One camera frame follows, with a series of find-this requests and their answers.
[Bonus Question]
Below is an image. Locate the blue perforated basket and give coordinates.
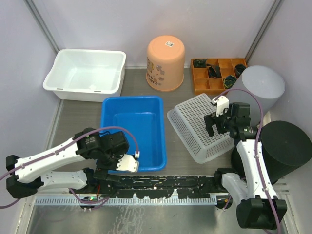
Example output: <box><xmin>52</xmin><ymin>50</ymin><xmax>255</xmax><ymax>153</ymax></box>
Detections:
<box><xmin>167</xmin><ymin>94</ymin><xmax>234</xmax><ymax>164</ymax></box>

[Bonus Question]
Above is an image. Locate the grey plastic bucket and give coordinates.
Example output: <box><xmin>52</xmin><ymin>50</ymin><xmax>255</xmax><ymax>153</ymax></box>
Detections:
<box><xmin>226</xmin><ymin>65</ymin><xmax>285</xmax><ymax>117</ymax></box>

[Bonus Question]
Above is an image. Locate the blue plastic tub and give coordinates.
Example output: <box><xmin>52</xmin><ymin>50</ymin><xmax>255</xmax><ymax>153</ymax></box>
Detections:
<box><xmin>100</xmin><ymin>95</ymin><xmax>167</xmax><ymax>172</ymax></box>

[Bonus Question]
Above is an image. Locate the black plastic bucket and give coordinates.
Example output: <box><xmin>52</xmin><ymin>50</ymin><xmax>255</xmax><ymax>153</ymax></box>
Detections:
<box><xmin>230</xmin><ymin>120</ymin><xmax>312</xmax><ymax>185</ymax></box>

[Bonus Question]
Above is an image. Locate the orange plastic bucket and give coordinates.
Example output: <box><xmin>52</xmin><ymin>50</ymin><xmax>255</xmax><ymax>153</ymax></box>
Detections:
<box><xmin>146</xmin><ymin>35</ymin><xmax>185</xmax><ymax>92</ymax></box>

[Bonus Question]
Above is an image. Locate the white plastic tub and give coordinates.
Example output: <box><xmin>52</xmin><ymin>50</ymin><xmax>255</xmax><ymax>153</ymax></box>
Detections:
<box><xmin>43</xmin><ymin>49</ymin><xmax>126</xmax><ymax>102</ymax></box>

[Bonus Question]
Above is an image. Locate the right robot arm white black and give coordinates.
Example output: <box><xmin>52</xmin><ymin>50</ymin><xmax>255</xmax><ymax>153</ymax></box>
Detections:
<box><xmin>204</xmin><ymin>96</ymin><xmax>287</xmax><ymax>233</ymax></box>

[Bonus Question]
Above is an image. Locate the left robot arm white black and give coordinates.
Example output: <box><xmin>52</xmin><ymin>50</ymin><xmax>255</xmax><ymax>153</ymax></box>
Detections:
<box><xmin>4</xmin><ymin>126</ymin><xmax>140</xmax><ymax>199</ymax></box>

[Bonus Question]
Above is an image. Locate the orange wooden compartment tray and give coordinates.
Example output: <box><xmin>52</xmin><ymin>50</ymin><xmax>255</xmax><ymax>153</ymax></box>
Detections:
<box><xmin>191</xmin><ymin>58</ymin><xmax>247</xmax><ymax>95</ymax></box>

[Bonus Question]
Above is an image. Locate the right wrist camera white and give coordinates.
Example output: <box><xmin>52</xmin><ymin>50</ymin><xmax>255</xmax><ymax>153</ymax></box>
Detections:
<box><xmin>211</xmin><ymin>96</ymin><xmax>230</xmax><ymax>117</ymax></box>

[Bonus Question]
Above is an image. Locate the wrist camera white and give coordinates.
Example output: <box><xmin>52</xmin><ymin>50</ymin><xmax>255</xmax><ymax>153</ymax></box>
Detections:
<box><xmin>211</xmin><ymin>96</ymin><xmax>230</xmax><ymax>117</ymax></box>
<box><xmin>116</xmin><ymin>154</ymin><xmax>139</xmax><ymax>173</ymax></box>

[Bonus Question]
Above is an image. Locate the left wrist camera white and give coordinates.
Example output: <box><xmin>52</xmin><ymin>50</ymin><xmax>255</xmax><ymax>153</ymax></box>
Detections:
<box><xmin>116</xmin><ymin>154</ymin><xmax>139</xmax><ymax>173</ymax></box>

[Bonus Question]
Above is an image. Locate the blue yellow cable bundle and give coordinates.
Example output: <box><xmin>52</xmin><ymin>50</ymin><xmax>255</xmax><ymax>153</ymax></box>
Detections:
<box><xmin>223</xmin><ymin>75</ymin><xmax>237</xmax><ymax>89</ymax></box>

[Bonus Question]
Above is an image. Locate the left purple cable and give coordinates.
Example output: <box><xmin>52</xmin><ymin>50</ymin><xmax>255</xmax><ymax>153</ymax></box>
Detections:
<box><xmin>0</xmin><ymin>125</ymin><xmax>141</xmax><ymax>211</ymax></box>

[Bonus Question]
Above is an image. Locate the black cable bundle middle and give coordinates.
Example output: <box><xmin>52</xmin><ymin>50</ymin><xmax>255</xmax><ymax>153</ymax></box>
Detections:
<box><xmin>206</xmin><ymin>63</ymin><xmax>221</xmax><ymax>78</ymax></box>

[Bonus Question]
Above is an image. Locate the black cable bundle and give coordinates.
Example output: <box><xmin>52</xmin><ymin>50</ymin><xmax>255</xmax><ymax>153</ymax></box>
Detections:
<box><xmin>193</xmin><ymin>58</ymin><xmax>208</xmax><ymax>68</ymax></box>
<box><xmin>234</xmin><ymin>63</ymin><xmax>247</xmax><ymax>78</ymax></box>
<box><xmin>206</xmin><ymin>63</ymin><xmax>221</xmax><ymax>78</ymax></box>

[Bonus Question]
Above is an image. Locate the black cable bundle right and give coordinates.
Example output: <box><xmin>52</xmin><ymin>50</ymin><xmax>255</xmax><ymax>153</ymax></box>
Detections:
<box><xmin>234</xmin><ymin>63</ymin><xmax>247</xmax><ymax>78</ymax></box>

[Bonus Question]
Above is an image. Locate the black cable bundle top left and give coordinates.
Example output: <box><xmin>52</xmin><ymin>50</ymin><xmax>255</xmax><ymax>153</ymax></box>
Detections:
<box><xmin>193</xmin><ymin>58</ymin><xmax>208</xmax><ymax>68</ymax></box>

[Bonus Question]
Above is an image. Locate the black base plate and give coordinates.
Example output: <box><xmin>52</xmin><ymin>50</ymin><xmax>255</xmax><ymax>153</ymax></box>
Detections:
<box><xmin>69</xmin><ymin>175</ymin><xmax>243</xmax><ymax>199</ymax></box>

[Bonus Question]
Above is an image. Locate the aluminium rail frame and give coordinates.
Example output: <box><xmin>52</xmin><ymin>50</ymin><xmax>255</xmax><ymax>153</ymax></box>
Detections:
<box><xmin>23</xmin><ymin>174</ymin><xmax>290</xmax><ymax>206</ymax></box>

